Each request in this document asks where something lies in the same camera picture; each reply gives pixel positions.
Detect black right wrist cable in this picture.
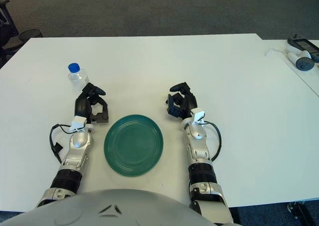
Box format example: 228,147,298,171
204,121,222,162

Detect black table caster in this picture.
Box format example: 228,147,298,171
286,202,310,222

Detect black office chair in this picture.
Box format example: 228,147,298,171
0,0,20,62

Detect clear bottle blue cap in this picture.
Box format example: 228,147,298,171
67,63,90,93

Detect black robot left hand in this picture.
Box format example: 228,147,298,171
74,82,110,124

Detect black mesh wastebasket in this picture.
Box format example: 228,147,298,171
19,29,43,43

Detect grey handheld screen device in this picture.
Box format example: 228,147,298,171
287,34,319,57

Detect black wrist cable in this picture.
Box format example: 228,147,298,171
49,123,75,163
204,121,222,162

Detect green round plate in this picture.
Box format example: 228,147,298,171
103,114,164,178

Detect white grey handheld controller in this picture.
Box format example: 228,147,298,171
286,50,314,73

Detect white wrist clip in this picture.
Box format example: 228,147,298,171
191,108,207,125
69,115,88,133

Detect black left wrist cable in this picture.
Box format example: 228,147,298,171
49,123,75,163

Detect silver robot torso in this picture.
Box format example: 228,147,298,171
0,188,242,226

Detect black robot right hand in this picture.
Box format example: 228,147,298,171
165,82,199,120

